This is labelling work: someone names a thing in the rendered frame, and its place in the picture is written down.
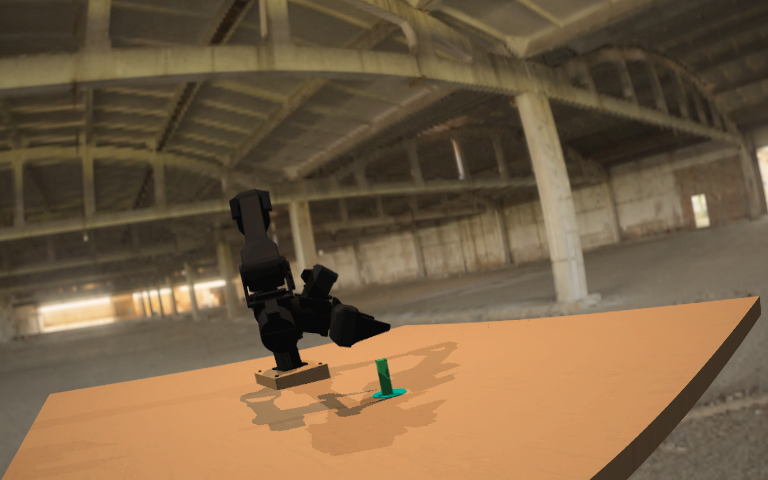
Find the cyan circle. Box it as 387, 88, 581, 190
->
372, 389, 406, 398

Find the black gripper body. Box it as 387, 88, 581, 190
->
292, 296, 357, 348

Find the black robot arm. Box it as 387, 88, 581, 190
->
229, 189, 338, 372

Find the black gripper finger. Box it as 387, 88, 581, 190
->
332, 297, 374, 319
352, 308, 391, 345

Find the green rectangular post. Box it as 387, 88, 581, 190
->
375, 358, 393, 396

